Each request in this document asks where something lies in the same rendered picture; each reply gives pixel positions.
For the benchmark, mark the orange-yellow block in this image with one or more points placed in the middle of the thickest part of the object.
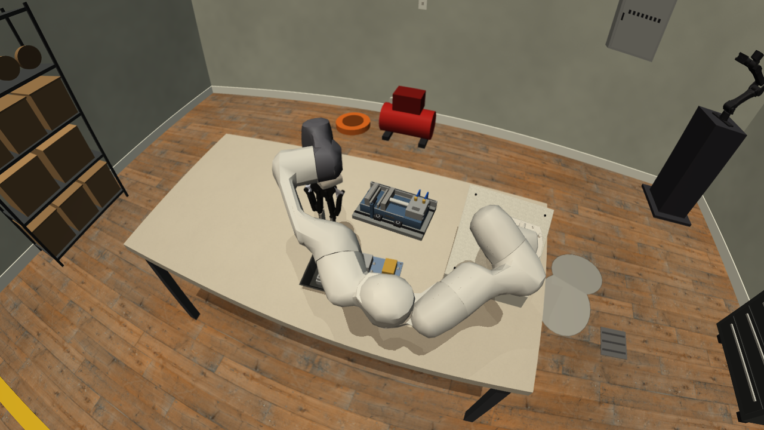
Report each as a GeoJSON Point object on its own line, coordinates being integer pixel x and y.
{"type": "Point", "coordinates": [390, 266]}

